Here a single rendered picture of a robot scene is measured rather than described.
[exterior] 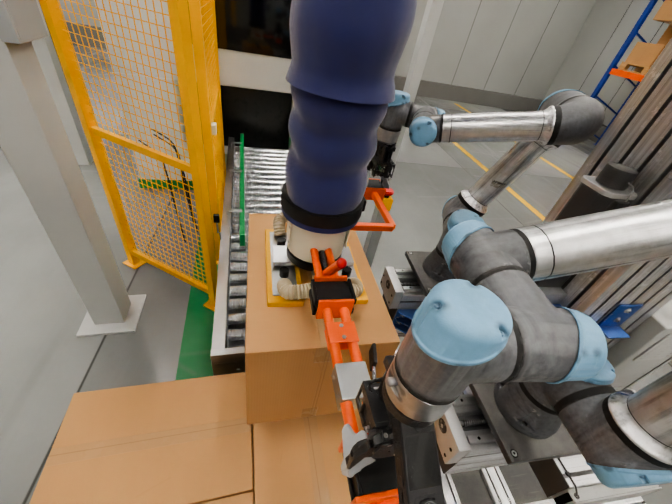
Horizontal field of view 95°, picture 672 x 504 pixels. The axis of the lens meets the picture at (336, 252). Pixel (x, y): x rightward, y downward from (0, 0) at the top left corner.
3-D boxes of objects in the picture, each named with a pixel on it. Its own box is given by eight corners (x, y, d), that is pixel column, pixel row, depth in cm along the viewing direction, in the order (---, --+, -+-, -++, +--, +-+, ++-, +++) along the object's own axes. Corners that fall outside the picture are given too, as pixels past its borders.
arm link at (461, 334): (545, 342, 25) (448, 340, 23) (482, 406, 31) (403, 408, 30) (496, 275, 31) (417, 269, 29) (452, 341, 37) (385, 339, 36)
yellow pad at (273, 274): (264, 233, 109) (265, 221, 106) (293, 233, 111) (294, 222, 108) (266, 308, 83) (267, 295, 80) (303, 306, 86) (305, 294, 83)
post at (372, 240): (343, 313, 225) (377, 192, 163) (352, 312, 227) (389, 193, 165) (346, 321, 221) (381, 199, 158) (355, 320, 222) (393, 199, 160)
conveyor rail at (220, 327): (229, 156, 303) (228, 136, 291) (235, 156, 305) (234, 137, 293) (214, 376, 134) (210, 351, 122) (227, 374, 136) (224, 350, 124)
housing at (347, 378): (329, 375, 61) (333, 363, 58) (361, 372, 62) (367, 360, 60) (335, 411, 55) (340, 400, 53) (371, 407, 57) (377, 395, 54)
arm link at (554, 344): (557, 271, 36) (474, 265, 34) (638, 356, 28) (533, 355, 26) (521, 313, 41) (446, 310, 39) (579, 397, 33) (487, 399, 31)
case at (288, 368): (249, 286, 141) (249, 212, 116) (334, 284, 151) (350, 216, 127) (246, 425, 97) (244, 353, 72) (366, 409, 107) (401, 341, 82)
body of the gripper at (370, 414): (398, 395, 48) (425, 351, 41) (420, 457, 42) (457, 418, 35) (352, 401, 46) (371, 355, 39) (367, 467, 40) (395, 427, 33)
